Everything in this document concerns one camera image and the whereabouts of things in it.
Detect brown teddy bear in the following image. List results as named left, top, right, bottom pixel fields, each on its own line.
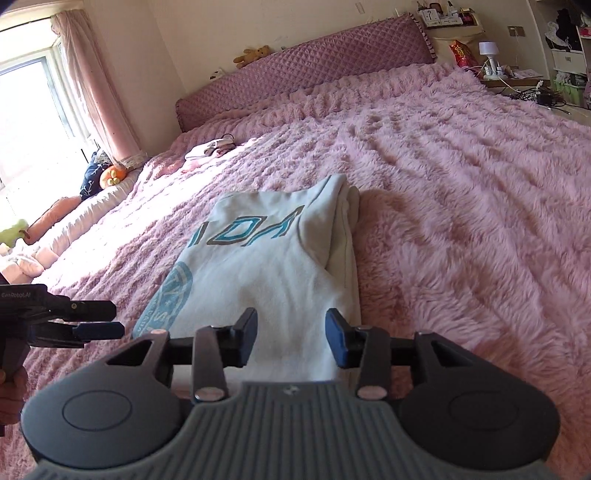
left=233, top=45, right=271, bottom=69

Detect white printed sweatshirt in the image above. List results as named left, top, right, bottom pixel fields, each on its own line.
left=133, top=174, right=362, bottom=398

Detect white table lamp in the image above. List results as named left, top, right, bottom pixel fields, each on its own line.
left=479, top=41, right=500, bottom=77

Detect orange plush toy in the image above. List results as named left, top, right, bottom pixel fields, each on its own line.
left=99, top=164, right=128, bottom=188

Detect clutter of small bottles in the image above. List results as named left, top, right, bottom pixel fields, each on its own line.
left=418, top=0, right=478, bottom=28

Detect pink curtain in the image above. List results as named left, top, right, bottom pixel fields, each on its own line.
left=51, top=9, right=148, bottom=169

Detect person's left hand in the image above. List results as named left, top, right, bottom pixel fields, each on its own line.
left=0, top=367, right=28, bottom=437

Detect cream open wardrobe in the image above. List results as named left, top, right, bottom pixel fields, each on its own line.
left=531, top=0, right=591, bottom=112

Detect pale pink plush toy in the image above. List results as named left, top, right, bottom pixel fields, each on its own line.
left=0, top=244, right=59, bottom=285

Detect folded pink white clothes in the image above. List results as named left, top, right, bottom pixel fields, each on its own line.
left=185, top=136, right=237, bottom=161

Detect tangle of black cables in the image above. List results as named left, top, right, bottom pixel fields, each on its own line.
left=508, top=80, right=567, bottom=112

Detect pink pillow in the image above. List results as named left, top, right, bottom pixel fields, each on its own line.
left=25, top=196, right=83, bottom=245

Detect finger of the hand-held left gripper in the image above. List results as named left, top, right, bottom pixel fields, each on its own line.
left=47, top=300, right=117, bottom=323
left=28, top=322, right=126, bottom=350

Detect pink fluffy blanket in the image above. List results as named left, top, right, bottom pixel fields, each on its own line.
left=18, top=60, right=591, bottom=480

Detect green storage box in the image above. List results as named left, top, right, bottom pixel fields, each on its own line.
left=554, top=74, right=590, bottom=107

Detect red snack bag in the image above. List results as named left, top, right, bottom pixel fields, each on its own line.
left=450, top=40, right=477, bottom=70

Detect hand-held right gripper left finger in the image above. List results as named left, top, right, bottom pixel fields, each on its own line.
left=105, top=307, right=259, bottom=401

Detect window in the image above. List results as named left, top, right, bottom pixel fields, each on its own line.
left=0, top=18, right=93, bottom=191

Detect green plush toy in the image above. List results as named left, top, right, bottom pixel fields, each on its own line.
left=0, top=218, right=28, bottom=248

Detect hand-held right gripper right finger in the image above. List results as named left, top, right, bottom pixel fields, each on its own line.
left=324, top=308, right=467, bottom=400

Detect wooden nightstand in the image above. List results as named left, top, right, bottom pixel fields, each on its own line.
left=480, top=69, right=591, bottom=121

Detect navy floral cushion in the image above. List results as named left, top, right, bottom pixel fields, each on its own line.
left=80, top=150, right=114, bottom=200

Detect purple quilted headboard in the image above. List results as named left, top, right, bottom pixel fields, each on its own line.
left=175, top=13, right=437, bottom=134

